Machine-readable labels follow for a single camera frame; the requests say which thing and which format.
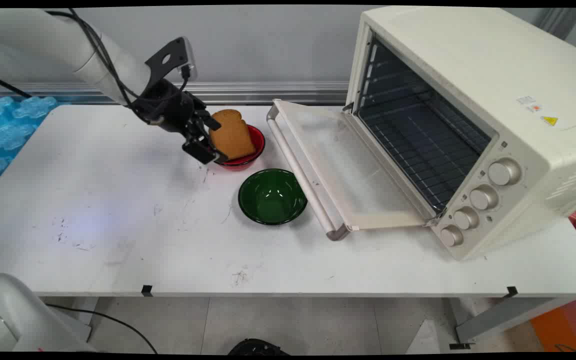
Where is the orange floor mat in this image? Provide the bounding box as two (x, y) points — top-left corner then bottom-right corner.
(530, 299), (576, 354)

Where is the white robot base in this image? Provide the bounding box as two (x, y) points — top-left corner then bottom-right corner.
(0, 272), (95, 354)

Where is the thin black cable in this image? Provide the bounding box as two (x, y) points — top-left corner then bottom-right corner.
(0, 71), (33, 99)

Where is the red bowl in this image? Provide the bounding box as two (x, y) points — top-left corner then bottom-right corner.
(214, 124), (266, 172)

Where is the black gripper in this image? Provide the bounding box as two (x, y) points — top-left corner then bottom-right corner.
(130, 78), (222, 165)

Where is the medium silver oven knob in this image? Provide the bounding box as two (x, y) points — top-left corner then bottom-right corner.
(453, 206), (480, 231)
(469, 184), (499, 211)

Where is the black round floor object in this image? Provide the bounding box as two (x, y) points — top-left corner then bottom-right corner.
(227, 338), (290, 356)

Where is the glass oven door with handle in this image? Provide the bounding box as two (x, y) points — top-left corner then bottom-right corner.
(266, 98), (445, 242)

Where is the large silver oven knob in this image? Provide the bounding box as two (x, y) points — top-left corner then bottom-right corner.
(488, 158), (522, 187)

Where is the aluminium rail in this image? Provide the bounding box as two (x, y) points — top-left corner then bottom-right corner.
(0, 81), (350, 106)

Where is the grey table leg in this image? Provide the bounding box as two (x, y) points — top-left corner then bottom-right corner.
(69, 297), (100, 344)
(449, 297), (576, 347)

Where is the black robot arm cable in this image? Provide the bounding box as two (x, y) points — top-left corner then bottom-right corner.
(43, 8), (190, 354)

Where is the blue bubble wrap sheet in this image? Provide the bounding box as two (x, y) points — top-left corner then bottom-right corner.
(0, 95), (59, 197)

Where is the brown bread slice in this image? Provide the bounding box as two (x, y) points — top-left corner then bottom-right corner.
(208, 109), (257, 161)

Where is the small silver oven knob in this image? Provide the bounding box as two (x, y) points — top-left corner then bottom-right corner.
(440, 225), (464, 248)

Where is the cream toaster oven body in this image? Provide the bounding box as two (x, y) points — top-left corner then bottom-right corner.
(345, 6), (576, 261)

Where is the green bowl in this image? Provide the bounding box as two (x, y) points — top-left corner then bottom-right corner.
(238, 168), (309, 226)

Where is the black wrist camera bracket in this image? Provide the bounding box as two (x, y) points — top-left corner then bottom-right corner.
(144, 36), (199, 84)

